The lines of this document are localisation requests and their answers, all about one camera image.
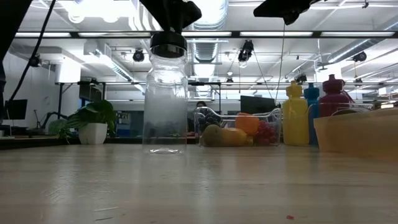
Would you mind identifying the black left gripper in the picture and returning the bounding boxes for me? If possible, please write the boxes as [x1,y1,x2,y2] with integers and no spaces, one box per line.
[139,0,202,34]

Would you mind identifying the yellow plastic bottle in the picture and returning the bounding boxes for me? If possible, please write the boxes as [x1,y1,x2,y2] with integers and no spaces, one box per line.
[282,80,310,146]

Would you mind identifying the purple plastic bottle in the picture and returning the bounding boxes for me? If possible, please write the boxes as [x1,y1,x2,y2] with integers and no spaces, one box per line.
[318,73,354,118]

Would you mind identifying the orange round container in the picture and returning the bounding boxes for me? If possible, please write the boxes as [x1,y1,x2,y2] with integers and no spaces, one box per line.
[235,112,260,136]

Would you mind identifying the potted green plant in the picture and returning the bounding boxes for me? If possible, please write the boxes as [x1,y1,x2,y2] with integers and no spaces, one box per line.
[48,100,118,145]

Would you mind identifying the black monitor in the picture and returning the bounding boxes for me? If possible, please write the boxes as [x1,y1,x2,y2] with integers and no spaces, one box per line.
[3,98,28,121]
[239,95,276,116]

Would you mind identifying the orange toy fruit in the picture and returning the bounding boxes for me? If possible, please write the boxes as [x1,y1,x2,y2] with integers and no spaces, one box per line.
[221,128,249,147]

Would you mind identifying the brown toy kiwi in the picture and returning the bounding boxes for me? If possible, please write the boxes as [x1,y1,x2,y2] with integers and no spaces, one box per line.
[201,124,223,147]

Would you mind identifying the orange translucent bin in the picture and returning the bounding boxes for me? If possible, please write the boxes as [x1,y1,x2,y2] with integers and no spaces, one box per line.
[313,107,398,163]

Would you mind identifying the red toy grapes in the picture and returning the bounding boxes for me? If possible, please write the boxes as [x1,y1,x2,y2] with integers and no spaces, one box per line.
[254,120,278,146]

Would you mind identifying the black ceiling spotlight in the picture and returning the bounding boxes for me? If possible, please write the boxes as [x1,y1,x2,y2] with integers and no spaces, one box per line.
[132,49,146,63]
[27,53,43,68]
[353,51,368,63]
[237,39,254,63]

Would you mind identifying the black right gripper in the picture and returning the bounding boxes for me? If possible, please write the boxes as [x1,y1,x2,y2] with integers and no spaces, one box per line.
[253,0,327,26]

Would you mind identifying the blue plastic bottle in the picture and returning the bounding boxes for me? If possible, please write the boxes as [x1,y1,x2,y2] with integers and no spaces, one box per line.
[303,83,322,147]

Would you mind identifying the silver air duct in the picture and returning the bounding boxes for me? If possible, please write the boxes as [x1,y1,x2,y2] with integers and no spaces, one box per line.
[185,0,229,63]

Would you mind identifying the clear plastic bin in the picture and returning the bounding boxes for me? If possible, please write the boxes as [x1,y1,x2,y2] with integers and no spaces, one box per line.
[306,102,374,147]
[193,106,283,147]

